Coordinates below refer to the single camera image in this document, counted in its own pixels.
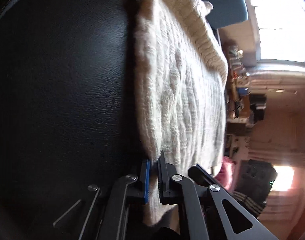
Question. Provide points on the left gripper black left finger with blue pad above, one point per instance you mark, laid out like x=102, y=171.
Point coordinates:
x=103, y=213

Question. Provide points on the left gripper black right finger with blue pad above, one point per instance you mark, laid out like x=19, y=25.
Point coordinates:
x=206, y=209

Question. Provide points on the cream knitted sweater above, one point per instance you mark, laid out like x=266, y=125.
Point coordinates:
x=180, y=76

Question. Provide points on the pink quilted blanket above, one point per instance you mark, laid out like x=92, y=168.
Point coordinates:
x=225, y=175

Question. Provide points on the white shelf unit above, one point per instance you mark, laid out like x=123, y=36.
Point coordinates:
x=237, y=147

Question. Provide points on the cluttered wooden desk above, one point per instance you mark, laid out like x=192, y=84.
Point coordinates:
x=243, y=107

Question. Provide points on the black leather seat surface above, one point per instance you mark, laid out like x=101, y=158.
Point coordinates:
x=68, y=126

